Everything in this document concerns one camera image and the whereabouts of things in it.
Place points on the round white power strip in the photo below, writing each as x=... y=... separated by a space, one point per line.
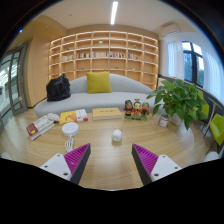
x=70 y=129

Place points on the dark-framed window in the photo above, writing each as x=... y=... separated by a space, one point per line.
x=192 y=63

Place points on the lime green chair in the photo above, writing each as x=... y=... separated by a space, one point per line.
x=217 y=128
x=205 y=108

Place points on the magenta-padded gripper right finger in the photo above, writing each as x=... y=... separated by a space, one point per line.
x=161 y=166

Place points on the white wall air conditioner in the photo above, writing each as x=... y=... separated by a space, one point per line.
x=170 y=29

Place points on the thick yellow book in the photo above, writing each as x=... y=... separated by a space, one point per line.
x=106 y=113

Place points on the white book with red print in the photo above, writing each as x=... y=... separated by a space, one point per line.
x=82 y=115

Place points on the yellow orange thin book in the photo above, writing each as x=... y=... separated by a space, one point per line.
x=67 y=117

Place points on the wooden wall shelf unit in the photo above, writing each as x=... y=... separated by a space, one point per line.
x=103 y=63

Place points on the green potted plant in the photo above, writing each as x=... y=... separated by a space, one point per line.
x=178 y=100

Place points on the three-figure colourful figurine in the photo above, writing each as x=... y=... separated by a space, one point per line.
x=136 y=110

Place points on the grey curved sofa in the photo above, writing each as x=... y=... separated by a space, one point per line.
x=93 y=101

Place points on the glass door with frame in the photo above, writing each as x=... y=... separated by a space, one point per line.
x=15 y=83

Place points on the grey book with red spine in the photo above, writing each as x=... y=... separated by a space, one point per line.
x=40 y=126

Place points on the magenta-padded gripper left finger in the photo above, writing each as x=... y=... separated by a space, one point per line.
x=60 y=165

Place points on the white floral patterned pouch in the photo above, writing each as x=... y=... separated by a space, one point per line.
x=53 y=117

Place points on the small white red cup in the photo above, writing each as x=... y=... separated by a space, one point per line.
x=163 y=120

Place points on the black bag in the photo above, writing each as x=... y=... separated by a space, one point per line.
x=58 y=88

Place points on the long ceiling light strip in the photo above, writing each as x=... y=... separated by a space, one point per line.
x=114 y=12

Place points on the yellow square cushion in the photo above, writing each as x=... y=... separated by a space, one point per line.
x=98 y=82

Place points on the white sheer curtain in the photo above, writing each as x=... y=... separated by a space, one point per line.
x=175 y=60
x=215 y=76

